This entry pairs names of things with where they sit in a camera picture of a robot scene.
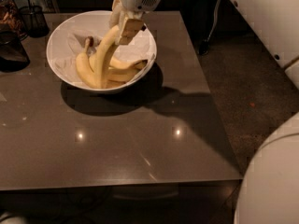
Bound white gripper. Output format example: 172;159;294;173
109;0;161;45

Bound long yellow top banana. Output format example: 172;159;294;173
94;25;119;89

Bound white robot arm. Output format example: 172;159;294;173
166;0;299;224

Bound white ceramic bowl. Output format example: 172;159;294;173
46;10;158;95

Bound yellow banana bunch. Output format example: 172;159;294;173
89;54;147;89

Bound white paper bowl liner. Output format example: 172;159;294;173
53;19;156;84

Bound left yellow banana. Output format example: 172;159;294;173
76;36;96;88

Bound standing person legs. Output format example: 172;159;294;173
198;0;221;56

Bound black mesh pen cup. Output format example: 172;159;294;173
19;0;50;38

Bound clear snack jar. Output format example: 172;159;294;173
0;0;27;40

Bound black mesh tray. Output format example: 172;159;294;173
0;31;30;72

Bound white object bottom left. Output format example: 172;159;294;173
0;212;28;224

